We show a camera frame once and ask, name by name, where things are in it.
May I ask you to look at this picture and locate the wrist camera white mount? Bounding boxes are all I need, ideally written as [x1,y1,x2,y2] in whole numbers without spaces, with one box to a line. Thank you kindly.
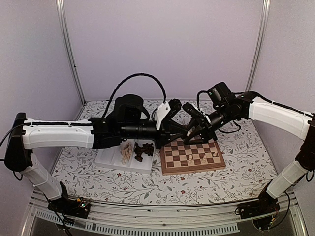
[153,99,182,130]
[182,102,209,124]

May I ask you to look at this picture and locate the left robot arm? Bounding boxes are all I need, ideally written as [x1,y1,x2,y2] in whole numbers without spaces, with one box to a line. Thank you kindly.
[4,94,188,213]

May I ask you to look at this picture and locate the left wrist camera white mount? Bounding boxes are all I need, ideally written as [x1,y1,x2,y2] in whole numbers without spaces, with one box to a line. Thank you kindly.
[153,99,182,130]

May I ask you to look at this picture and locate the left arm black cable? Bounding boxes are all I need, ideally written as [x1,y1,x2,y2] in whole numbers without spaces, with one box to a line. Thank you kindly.
[103,73,168,118]

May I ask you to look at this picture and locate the pile of light chess pieces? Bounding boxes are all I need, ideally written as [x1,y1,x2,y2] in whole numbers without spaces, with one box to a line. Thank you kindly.
[120,142,134,165]

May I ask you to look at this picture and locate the floral patterned table mat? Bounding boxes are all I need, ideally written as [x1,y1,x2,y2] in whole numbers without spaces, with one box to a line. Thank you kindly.
[48,99,281,206]

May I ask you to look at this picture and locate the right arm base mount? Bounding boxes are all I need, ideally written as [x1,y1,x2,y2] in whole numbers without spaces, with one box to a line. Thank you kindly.
[235,194,280,231]

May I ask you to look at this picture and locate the white plastic compartment tray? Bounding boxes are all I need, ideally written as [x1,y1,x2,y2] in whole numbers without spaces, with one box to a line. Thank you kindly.
[94,139,155,174]

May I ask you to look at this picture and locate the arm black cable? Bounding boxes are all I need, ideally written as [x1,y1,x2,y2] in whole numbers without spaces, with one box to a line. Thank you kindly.
[103,73,168,118]
[195,90,212,114]

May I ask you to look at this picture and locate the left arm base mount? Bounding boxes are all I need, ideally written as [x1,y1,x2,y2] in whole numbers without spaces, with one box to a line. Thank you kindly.
[48,181,91,219]

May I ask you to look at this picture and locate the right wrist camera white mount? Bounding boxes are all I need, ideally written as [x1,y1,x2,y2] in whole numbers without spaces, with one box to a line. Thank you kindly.
[182,102,209,124]

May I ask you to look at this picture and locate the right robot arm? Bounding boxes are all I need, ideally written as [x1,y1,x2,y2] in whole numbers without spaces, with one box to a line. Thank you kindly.
[183,82,315,214]

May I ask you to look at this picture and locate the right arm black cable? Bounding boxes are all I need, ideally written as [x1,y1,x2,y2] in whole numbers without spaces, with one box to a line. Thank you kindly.
[195,90,212,114]

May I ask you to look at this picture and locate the aluminium frame post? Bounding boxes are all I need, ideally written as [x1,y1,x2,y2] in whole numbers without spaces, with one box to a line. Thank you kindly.
[245,0,271,91]
[56,0,86,105]

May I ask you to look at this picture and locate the left aluminium frame post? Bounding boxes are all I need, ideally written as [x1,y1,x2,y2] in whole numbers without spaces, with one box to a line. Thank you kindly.
[56,0,86,105]

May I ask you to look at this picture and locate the front aluminium rail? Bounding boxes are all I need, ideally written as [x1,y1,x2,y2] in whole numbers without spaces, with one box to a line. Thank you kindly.
[21,190,311,236]

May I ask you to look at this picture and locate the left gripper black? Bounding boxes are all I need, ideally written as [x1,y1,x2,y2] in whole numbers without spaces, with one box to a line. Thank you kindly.
[120,120,188,149]

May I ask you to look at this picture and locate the wooden chess board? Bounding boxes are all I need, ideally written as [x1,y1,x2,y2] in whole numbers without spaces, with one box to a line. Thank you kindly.
[160,139,226,176]

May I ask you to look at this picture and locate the pile of dark chess pieces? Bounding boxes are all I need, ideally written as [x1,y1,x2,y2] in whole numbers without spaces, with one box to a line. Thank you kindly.
[134,142,154,162]

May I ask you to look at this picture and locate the right aluminium frame post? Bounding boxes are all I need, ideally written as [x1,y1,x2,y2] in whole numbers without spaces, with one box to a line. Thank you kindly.
[245,0,271,91]

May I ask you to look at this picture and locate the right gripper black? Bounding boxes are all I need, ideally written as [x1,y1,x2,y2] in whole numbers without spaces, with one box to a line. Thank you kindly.
[181,105,233,146]

